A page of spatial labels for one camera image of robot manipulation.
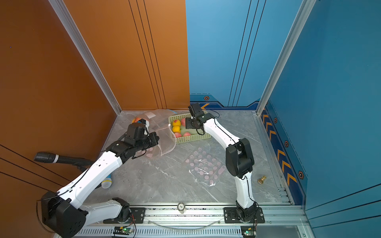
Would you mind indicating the round silver knob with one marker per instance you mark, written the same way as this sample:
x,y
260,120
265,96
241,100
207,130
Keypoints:
x,y
181,207

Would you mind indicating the plain yellow peach with leaf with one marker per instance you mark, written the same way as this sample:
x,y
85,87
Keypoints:
x,y
176,129

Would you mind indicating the green perforated plastic basket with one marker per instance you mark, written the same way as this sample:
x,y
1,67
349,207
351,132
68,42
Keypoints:
x,y
187,135

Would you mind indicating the aluminium corner post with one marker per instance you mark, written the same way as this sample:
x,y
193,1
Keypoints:
x,y
75,35
289,44

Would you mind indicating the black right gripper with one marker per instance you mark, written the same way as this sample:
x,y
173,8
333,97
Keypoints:
x,y
188,123

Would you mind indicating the green circuit board left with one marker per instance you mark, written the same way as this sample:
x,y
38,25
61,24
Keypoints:
x,y
123,231

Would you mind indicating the black microphone on stand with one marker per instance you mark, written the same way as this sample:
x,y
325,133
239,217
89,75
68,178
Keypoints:
x,y
50,158

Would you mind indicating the small brass weight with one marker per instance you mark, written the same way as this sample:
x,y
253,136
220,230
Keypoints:
x,y
262,179

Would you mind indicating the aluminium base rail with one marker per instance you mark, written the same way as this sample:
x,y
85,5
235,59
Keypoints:
x,y
206,221

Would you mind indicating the blue handheld microphone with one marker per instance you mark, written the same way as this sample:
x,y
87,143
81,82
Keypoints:
x,y
107,182

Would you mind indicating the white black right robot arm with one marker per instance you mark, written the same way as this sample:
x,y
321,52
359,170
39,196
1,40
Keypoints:
x,y
239,161

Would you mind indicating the pink-trimmed bag of bags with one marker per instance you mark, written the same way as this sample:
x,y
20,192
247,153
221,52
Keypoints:
x,y
204,167

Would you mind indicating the green circuit board right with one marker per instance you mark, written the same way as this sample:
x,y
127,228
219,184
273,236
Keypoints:
x,y
248,232

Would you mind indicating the clear zip-top bag blue zipper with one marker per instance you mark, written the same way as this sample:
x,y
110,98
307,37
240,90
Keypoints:
x,y
159,119

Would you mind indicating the aluminium corner post left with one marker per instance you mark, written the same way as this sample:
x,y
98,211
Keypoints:
x,y
75,35

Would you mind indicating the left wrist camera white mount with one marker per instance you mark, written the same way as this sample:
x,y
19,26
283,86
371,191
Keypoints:
x,y
144,122

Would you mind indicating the clear zip-top bag pink zipper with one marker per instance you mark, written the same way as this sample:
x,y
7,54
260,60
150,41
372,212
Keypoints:
x,y
167,142

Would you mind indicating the aluminium corner post right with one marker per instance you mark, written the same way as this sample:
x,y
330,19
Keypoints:
x,y
289,44

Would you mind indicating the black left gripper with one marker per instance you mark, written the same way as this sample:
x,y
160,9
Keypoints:
x,y
153,136

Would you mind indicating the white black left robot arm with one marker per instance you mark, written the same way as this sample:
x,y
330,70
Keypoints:
x,y
64,211

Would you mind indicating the green circuit board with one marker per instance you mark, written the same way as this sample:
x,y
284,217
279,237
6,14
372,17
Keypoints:
x,y
123,231
248,232

